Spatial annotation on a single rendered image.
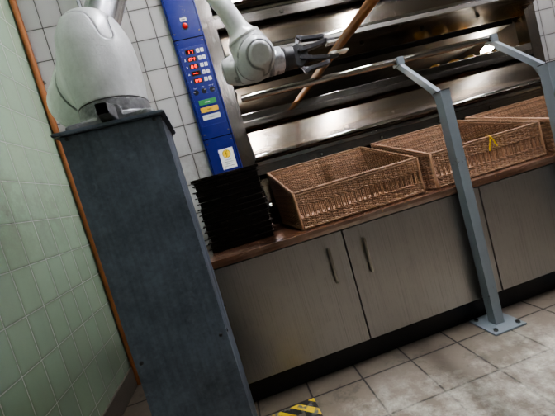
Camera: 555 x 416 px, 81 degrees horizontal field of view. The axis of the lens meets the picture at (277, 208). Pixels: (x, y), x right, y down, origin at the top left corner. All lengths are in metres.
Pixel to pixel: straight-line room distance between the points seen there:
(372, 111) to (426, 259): 0.91
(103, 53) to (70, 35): 0.07
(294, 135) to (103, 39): 1.15
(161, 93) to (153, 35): 0.29
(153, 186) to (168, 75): 1.18
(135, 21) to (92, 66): 1.17
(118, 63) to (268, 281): 0.83
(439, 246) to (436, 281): 0.14
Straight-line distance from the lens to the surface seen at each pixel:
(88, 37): 0.85
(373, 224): 1.30
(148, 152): 0.74
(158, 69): 1.87
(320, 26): 2.01
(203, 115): 1.74
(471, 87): 2.31
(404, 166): 1.43
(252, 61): 0.97
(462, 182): 1.43
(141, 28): 1.96
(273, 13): 1.99
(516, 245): 1.68
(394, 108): 2.02
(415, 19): 2.06
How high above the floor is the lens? 0.79
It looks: 4 degrees down
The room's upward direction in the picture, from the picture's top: 16 degrees counter-clockwise
